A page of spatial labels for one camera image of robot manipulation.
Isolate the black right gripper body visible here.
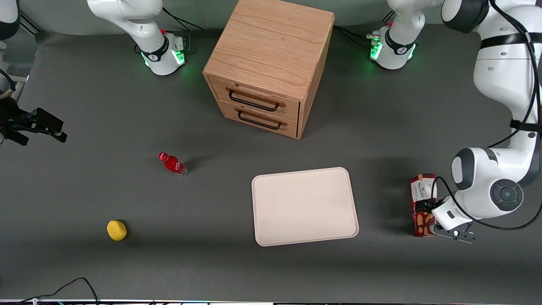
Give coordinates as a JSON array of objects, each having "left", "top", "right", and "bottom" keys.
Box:
[{"left": 0, "top": 98, "right": 39, "bottom": 137}]

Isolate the red cookie box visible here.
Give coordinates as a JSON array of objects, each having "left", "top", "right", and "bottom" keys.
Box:
[{"left": 409, "top": 173, "right": 438, "bottom": 237}]

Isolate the beige rectangular tray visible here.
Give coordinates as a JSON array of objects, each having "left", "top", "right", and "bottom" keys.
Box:
[{"left": 252, "top": 167, "right": 359, "bottom": 247}]

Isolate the yellow lemon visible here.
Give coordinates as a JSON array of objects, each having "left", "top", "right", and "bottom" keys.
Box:
[{"left": 107, "top": 219, "right": 127, "bottom": 241}]

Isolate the red drink bottle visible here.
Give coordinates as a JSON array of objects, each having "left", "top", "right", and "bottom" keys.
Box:
[{"left": 158, "top": 152, "right": 188, "bottom": 177}]

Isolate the wooden drawer with narrow front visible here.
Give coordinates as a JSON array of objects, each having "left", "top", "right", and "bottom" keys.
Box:
[{"left": 220, "top": 100, "right": 299, "bottom": 139}]

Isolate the wooden drawer with wide front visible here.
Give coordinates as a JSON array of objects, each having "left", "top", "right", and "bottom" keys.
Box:
[{"left": 209, "top": 77, "right": 301, "bottom": 123}]

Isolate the wooden drawer cabinet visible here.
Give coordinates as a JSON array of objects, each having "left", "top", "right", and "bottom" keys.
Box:
[{"left": 202, "top": 0, "right": 335, "bottom": 140}]

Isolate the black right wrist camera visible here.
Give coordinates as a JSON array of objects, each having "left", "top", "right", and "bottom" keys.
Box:
[{"left": 31, "top": 108, "right": 64, "bottom": 133}]

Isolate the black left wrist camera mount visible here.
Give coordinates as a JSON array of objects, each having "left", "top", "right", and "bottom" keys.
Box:
[{"left": 433, "top": 224, "right": 478, "bottom": 244}]

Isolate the thin black looping cable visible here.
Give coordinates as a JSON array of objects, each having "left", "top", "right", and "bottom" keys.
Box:
[{"left": 16, "top": 277, "right": 100, "bottom": 305}]

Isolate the black right arm base cable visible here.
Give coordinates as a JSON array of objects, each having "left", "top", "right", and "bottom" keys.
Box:
[{"left": 162, "top": 6, "right": 205, "bottom": 33}]

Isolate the black arm base cable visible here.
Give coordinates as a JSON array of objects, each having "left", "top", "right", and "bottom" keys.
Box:
[
  {"left": 162, "top": 6, "right": 205, "bottom": 33},
  {"left": 334, "top": 25, "right": 376, "bottom": 47}
]

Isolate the short black drawer handle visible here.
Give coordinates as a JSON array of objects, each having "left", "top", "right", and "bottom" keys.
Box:
[{"left": 235, "top": 108, "right": 287, "bottom": 130}]

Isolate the black left arm base cable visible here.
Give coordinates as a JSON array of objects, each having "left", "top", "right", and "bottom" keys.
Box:
[{"left": 334, "top": 25, "right": 376, "bottom": 47}]

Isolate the long black drawer handle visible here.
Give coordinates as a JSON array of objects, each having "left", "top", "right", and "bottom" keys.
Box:
[{"left": 225, "top": 87, "right": 286, "bottom": 112}]

